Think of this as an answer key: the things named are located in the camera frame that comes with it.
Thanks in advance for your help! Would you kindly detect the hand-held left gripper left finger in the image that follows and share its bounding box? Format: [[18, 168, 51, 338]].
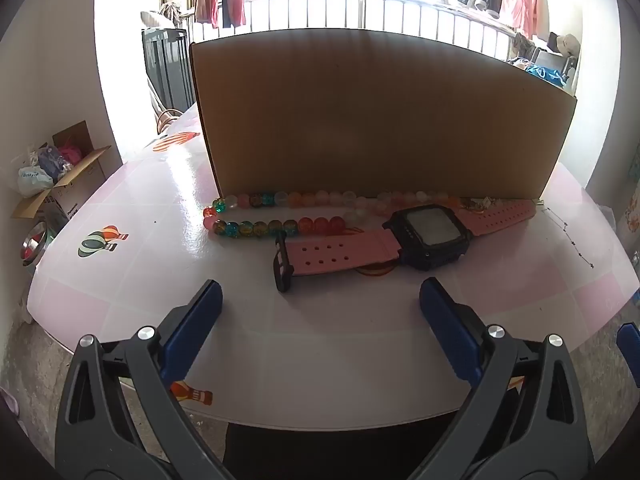
[[54, 279, 236, 480]]

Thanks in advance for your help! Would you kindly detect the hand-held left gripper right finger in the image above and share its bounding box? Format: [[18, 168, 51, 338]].
[[407, 276, 596, 480]]

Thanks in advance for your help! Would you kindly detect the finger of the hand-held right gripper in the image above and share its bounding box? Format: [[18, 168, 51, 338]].
[[616, 322, 640, 390]]

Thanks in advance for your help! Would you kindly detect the black and pink smartwatch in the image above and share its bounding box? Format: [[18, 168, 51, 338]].
[[272, 198, 538, 293]]

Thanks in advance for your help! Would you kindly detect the multicoloured bead bracelet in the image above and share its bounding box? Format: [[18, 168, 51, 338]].
[[202, 191, 366, 239]]

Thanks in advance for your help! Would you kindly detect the pink and orange bead bracelet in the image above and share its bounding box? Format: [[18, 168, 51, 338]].
[[350, 189, 463, 226]]

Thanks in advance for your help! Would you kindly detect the large cardboard box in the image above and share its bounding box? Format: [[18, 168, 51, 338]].
[[189, 27, 578, 201]]

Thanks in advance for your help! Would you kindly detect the metal bowl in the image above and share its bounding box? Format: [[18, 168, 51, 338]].
[[19, 220, 48, 267]]

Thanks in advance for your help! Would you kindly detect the small cardboard box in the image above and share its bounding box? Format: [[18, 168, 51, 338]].
[[11, 120, 113, 221]]

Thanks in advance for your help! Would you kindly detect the white plastic bag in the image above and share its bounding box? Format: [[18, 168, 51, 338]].
[[17, 164, 54, 198]]

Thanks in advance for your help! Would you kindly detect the blue bag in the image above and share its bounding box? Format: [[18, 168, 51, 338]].
[[525, 64, 568, 88]]

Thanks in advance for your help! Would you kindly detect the bundled bedding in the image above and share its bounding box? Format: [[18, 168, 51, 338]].
[[140, 2, 188, 30]]

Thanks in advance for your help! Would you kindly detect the beige hat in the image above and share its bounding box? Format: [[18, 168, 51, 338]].
[[547, 32, 582, 57]]

